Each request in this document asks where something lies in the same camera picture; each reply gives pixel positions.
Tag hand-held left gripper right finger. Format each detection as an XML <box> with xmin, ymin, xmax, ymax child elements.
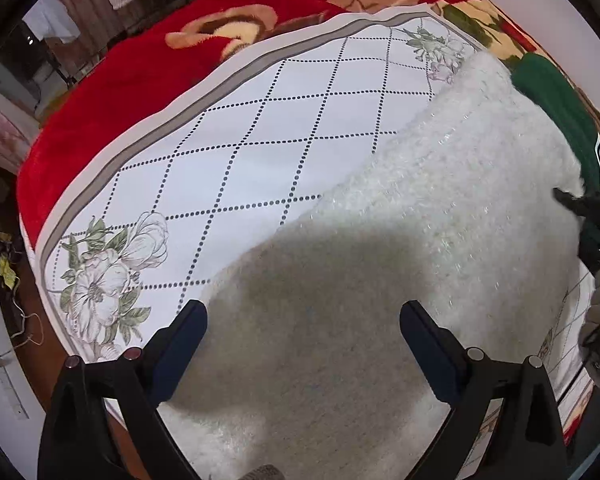
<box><xmin>399</xmin><ymin>300</ymin><xmax>569</xmax><ymax>480</ymax></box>

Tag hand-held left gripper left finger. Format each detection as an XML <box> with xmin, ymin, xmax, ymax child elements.
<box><xmin>37</xmin><ymin>299</ymin><xmax>209</xmax><ymax>480</ymax></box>

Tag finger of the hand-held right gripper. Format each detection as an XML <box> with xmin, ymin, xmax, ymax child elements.
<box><xmin>552</xmin><ymin>187</ymin><xmax>600</xmax><ymax>233</ymax></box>

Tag white fuzzy sweater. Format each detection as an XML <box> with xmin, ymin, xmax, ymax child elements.
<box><xmin>157</xmin><ymin>52</ymin><xmax>587</xmax><ymax>480</ymax></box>

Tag green garment with white stripes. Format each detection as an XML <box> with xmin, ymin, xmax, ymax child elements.
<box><xmin>510</xmin><ymin>52</ymin><xmax>600</xmax><ymax>196</ymax></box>

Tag white floral dotted bed sheet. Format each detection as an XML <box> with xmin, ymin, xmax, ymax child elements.
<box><xmin>34</xmin><ymin>6</ymin><xmax>598</xmax><ymax>480</ymax></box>

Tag red floral plush blanket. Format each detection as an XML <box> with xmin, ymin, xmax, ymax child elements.
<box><xmin>16</xmin><ymin>0</ymin><xmax>600</xmax><ymax>448</ymax></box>

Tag pink hanging cloth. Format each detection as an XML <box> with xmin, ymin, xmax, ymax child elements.
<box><xmin>47</xmin><ymin>0</ymin><xmax>148</xmax><ymax>81</ymax></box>

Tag white hanging garment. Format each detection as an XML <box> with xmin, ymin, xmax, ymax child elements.
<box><xmin>22</xmin><ymin>0</ymin><xmax>82</xmax><ymax>45</ymax></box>

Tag thin floor cable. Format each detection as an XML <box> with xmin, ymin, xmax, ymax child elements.
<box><xmin>0</xmin><ymin>260</ymin><xmax>46</xmax><ymax>356</ymax></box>

